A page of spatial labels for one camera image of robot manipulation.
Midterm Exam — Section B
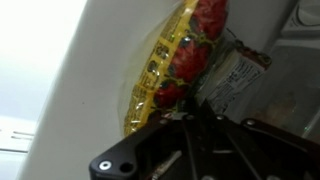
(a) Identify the yellow red food packet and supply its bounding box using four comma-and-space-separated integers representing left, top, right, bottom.
118, 0, 232, 138

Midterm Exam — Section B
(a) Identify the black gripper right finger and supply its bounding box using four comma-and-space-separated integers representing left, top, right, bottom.
196, 98, 320, 180

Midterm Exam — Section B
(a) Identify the white labelled carton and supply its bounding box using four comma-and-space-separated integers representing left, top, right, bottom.
195, 39, 273, 115

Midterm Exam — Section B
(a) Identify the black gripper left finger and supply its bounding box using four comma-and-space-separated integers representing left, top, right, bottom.
89, 99, 199, 180

